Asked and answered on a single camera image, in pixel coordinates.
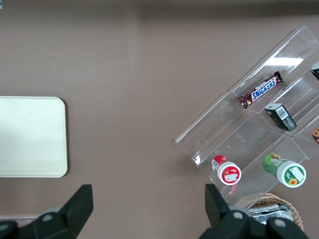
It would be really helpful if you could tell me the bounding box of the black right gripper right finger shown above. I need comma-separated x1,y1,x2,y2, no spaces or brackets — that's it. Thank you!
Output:
199,184,270,239

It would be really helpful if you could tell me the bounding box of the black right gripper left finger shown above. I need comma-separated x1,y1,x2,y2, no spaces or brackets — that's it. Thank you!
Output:
14,184,94,239

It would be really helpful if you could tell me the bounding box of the tan wicker basket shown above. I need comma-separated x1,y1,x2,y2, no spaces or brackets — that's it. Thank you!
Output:
235,193,305,232

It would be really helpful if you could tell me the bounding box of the cream rectangular tray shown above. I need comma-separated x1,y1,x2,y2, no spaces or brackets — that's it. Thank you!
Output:
0,96,68,178

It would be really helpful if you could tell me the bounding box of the red snack tube white lid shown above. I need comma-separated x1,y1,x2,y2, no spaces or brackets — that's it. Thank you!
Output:
211,154,242,186

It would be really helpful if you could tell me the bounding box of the green snack tube white lid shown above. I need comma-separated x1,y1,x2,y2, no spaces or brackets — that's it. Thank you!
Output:
262,153,307,188

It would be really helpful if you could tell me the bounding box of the clear acrylic stepped display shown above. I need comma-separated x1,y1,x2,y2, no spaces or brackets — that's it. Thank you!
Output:
174,25,319,212

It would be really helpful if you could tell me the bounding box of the small black carton box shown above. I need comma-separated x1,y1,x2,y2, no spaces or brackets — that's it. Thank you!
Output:
264,103,298,132

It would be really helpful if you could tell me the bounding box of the brown cookie box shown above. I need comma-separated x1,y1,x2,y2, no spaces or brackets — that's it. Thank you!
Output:
311,126,319,146

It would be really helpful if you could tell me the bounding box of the Snickers chocolate bar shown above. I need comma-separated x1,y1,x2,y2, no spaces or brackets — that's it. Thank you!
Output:
237,71,284,110

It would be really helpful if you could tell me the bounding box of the dark small packet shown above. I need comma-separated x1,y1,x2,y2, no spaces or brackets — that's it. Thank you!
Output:
310,62,319,81

